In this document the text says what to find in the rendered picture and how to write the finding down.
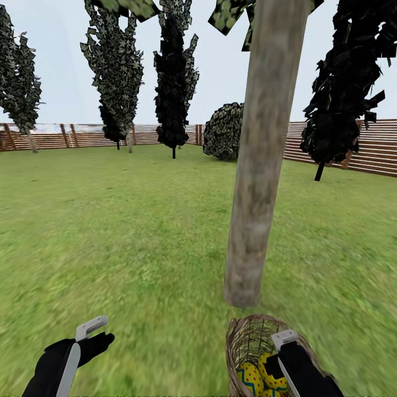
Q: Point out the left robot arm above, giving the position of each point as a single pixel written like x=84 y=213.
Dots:
x=55 y=370

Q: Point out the bush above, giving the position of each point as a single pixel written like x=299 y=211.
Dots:
x=222 y=132

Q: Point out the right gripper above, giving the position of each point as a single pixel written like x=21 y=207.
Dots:
x=272 y=366

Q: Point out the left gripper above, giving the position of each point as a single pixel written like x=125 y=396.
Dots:
x=96 y=345

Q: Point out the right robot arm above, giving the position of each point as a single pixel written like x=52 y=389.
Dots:
x=293 y=362

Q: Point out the wicker basket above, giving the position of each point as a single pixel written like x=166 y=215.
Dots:
x=238 y=349

